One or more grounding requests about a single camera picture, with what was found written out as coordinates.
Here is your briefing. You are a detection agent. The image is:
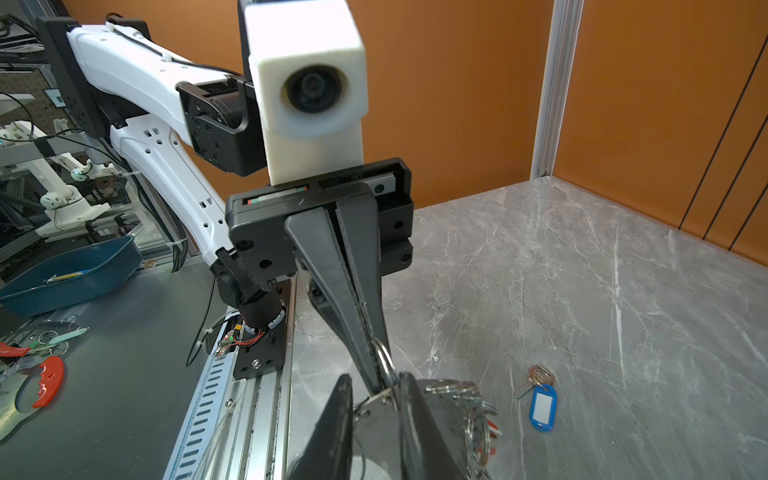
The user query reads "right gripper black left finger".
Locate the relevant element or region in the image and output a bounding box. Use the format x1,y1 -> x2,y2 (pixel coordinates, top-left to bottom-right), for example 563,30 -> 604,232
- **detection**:
288,374 -> 354,480

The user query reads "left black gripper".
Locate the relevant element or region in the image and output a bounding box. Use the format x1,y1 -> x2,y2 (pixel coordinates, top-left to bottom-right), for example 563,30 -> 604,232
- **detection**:
226,158 -> 414,395

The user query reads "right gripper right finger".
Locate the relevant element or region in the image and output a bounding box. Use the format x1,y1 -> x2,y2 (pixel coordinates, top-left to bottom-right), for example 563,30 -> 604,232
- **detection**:
397,373 -> 463,479

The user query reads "metal keyring with chain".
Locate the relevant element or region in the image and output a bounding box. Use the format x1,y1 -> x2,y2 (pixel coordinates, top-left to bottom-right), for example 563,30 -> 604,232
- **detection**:
352,340 -> 497,479

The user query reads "blue tag key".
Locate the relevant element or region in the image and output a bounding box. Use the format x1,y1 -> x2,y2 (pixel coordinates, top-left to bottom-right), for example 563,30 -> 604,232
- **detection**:
514,364 -> 558,432

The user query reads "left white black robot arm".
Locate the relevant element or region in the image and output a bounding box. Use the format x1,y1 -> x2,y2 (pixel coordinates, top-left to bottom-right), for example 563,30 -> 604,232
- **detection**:
37,1 -> 414,394

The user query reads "white vented grille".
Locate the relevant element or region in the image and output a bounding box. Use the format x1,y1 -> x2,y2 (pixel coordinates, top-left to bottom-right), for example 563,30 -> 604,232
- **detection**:
163,347 -> 244,479

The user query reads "blue plastic bin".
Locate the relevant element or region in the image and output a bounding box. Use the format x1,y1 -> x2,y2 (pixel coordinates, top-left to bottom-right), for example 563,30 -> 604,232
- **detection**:
1,236 -> 143,317

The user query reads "red plastic tool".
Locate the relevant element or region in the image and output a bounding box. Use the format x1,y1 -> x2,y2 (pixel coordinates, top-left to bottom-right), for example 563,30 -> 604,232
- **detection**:
32,356 -> 66,409

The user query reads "aluminium front rail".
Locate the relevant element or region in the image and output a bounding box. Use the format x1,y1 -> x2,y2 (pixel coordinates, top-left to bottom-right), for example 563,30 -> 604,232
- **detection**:
234,279 -> 297,479

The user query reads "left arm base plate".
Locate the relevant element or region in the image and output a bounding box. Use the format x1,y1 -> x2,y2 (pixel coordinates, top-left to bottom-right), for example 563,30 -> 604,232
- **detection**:
232,279 -> 294,380

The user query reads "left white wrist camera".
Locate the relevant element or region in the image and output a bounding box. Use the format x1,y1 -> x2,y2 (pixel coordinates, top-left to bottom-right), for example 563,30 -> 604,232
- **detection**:
241,1 -> 368,185

